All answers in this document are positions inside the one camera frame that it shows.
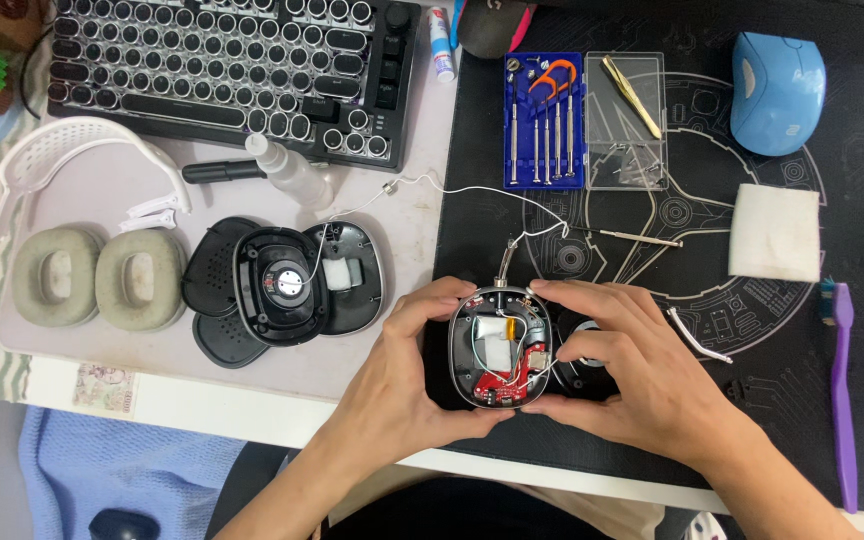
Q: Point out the person's right hand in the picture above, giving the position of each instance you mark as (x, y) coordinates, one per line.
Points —
(657, 390)

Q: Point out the person's left hand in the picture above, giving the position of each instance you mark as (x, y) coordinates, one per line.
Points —
(383, 405)

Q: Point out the ear cup with circuit board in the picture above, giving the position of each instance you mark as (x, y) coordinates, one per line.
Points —
(499, 352)

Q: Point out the black speaker driver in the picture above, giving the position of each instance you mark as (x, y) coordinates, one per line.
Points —
(586, 376)

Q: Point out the silver empty ear cup shell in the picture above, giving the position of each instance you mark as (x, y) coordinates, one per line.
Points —
(364, 277)

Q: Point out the black printed desk mat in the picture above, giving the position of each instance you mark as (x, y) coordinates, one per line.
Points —
(777, 337)

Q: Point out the loose silver precision screwdriver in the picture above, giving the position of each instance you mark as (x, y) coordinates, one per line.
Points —
(638, 238)

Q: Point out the light grey desk pad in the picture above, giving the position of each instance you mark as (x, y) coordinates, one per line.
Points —
(409, 247)

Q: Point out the black perforated cover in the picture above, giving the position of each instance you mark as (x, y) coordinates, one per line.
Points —
(226, 341)
(211, 270)

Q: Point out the purple toothbrush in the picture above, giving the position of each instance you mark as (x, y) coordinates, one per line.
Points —
(842, 390)

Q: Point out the white folded cloth pad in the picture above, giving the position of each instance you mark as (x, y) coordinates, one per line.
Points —
(773, 232)

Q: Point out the group of small screws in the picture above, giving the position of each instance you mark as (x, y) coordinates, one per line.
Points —
(638, 166)

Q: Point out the clear spray bottle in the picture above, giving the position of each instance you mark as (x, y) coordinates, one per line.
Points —
(293, 176)

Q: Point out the blue screwdriver case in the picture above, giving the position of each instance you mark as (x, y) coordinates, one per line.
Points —
(526, 161)

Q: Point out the small precision screwdriver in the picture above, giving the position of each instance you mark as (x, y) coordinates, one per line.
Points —
(557, 142)
(535, 150)
(570, 139)

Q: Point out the light blue towel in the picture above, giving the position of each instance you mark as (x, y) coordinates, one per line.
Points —
(117, 465)

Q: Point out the banknote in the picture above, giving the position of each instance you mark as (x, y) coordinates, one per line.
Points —
(104, 388)

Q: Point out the clear plastic case lid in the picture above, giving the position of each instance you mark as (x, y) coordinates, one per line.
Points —
(612, 112)

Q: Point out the dark round object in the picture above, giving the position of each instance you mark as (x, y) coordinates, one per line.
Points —
(123, 526)

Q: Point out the grey ear cushion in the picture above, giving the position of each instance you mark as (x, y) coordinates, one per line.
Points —
(113, 289)
(31, 285)

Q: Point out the gold tweezers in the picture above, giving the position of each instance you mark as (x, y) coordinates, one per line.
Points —
(631, 96)

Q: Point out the big-headed precision screwdriver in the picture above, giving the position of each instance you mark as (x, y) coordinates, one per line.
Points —
(513, 127)

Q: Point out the light blue computer mouse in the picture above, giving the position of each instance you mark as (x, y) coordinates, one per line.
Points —
(777, 94)

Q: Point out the orange pry tool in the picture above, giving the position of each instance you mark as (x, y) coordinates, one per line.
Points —
(552, 69)

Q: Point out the white and blue tube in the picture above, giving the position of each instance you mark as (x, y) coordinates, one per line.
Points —
(441, 45)

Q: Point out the black round-key keyboard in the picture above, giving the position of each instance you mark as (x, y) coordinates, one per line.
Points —
(229, 67)

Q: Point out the black and pink mouse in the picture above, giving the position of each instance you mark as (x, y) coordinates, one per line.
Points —
(488, 30)

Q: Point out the white headphone headband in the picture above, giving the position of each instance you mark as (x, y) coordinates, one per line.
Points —
(64, 139)

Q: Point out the black speaker frame with driver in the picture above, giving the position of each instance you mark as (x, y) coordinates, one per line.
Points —
(259, 292)

